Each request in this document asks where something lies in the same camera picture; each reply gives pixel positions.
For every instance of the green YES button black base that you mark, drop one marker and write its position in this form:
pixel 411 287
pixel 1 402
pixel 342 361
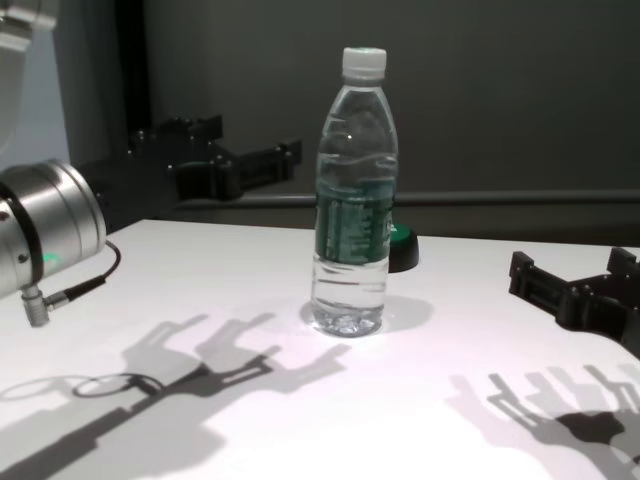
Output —
pixel 404 247

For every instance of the clear water bottle green label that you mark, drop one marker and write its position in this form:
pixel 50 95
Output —
pixel 352 230

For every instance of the low grey wall rail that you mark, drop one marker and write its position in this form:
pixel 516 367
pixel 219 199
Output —
pixel 500 199

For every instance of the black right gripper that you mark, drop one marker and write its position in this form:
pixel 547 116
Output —
pixel 605 305

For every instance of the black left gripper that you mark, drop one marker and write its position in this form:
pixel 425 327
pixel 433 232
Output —
pixel 200 167

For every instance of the black vertical wall post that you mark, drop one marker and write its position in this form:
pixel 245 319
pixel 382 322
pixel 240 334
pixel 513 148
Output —
pixel 132 65

